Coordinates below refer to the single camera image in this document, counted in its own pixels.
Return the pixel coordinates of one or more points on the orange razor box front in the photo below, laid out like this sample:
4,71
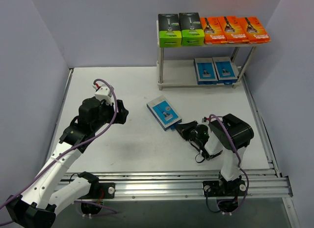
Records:
233,30

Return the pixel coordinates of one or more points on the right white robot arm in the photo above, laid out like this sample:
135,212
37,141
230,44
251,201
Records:
225,135

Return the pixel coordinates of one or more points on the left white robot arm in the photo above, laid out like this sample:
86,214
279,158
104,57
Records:
38,204

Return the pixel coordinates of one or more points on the orange razor box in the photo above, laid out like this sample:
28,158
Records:
212,31
254,30
233,30

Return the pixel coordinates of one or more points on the aluminium rail frame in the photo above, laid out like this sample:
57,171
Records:
188,185

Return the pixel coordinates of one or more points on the black green razor box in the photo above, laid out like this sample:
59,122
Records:
191,29
169,31

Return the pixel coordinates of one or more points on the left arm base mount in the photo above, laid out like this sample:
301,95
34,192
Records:
98,193

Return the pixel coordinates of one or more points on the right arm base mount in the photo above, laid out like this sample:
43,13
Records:
227,195

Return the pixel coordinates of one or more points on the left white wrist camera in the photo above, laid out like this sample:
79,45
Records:
103,93

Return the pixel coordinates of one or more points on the blue razor box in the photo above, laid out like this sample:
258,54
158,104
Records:
227,72
164,113
205,71

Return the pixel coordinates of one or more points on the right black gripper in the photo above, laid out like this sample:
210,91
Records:
192,133

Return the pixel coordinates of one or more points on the white two-tier shelf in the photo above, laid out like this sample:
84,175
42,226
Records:
181,73

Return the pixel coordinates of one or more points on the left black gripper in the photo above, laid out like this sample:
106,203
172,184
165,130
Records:
118,111

